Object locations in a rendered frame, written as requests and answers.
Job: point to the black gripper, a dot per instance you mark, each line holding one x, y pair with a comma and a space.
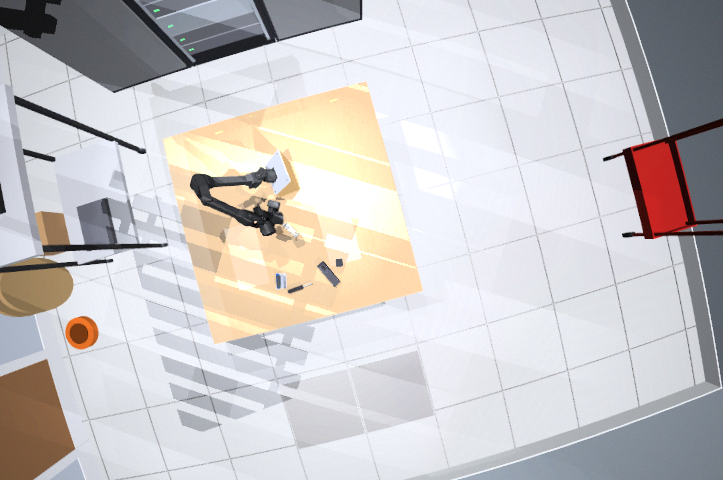
273, 207

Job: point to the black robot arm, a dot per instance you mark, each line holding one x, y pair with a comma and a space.
201, 183

